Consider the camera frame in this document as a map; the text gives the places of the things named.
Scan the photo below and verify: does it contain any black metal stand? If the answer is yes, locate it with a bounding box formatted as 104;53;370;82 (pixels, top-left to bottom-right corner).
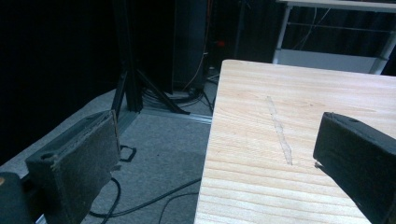
110;0;191;119

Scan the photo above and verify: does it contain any dark tall cabinet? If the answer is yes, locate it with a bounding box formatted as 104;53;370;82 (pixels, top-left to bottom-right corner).
171;0;209;91

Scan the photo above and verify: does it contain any thin black floor cable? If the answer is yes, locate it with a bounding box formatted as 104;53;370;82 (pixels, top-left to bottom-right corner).
158;191;200;224

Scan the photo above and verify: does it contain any bundle of black cables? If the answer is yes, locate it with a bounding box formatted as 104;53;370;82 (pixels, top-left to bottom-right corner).
141;73;219;115

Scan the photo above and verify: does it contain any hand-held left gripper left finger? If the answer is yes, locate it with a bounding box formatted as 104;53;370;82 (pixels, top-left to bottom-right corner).
24;109;121;224

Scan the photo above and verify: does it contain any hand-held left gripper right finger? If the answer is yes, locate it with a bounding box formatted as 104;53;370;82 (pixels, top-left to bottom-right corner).
312;111;396;224

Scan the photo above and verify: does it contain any black tape floor marker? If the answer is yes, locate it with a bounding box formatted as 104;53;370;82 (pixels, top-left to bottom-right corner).
119;145;137;163

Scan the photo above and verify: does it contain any white metal table frame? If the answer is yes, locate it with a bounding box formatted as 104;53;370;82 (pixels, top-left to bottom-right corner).
272;0;396;76

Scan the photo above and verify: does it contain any strip of clear tape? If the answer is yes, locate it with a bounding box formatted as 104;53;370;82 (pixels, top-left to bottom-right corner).
265;95;294;166

